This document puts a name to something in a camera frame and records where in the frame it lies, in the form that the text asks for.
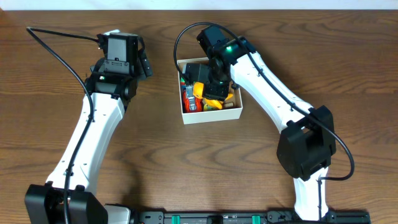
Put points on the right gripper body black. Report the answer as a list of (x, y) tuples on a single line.
[(220, 85)]

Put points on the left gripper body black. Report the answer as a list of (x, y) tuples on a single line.
[(145, 64)]

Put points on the multicoloured puzzle cube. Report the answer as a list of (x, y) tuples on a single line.
[(182, 81)]

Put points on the orange toy dinosaur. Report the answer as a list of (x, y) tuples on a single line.
[(198, 92)]

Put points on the yellow round toy with handle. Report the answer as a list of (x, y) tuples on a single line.
[(225, 106)]

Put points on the red toy car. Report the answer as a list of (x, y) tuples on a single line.
[(191, 104)]

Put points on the white cardboard box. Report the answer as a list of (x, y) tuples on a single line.
[(234, 96)]

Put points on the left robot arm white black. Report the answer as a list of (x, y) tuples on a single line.
[(69, 193)]

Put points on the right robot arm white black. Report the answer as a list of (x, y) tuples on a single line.
[(306, 142)]

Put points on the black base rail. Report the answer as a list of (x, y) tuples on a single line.
[(236, 217)]

